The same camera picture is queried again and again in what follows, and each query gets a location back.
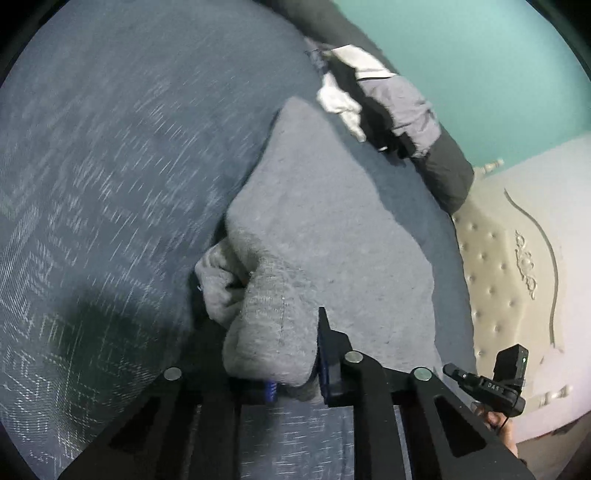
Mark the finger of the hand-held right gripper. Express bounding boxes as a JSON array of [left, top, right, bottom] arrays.
[[442, 363, 481, 388]]

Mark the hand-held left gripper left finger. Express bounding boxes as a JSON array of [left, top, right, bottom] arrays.
[[58, 367, 278, 480]]

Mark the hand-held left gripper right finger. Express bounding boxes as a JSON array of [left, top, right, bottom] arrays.
[[317, 307, 534, 480]]

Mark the grey knit sweater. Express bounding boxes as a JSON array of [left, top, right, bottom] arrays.
[[194, 96, 437, 402]]

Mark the person's right hand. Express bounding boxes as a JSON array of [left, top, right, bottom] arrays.
[[478, 401, 520, 460]]

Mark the white bed headboard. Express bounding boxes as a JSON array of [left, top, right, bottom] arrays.
[[450, 134, 591, 437]]

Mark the dark grey duvet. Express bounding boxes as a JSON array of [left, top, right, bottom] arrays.
[[272, 0, 476, 214]]

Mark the blue patterned bed sheet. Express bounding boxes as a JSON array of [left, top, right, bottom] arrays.
[[0, 0, 477, 480]]

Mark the white shirt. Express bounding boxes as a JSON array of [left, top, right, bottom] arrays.
[[316, 73, 368, 143]]

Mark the light grey jacket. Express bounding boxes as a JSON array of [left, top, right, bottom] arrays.
[[329, 45, 442, 160]]

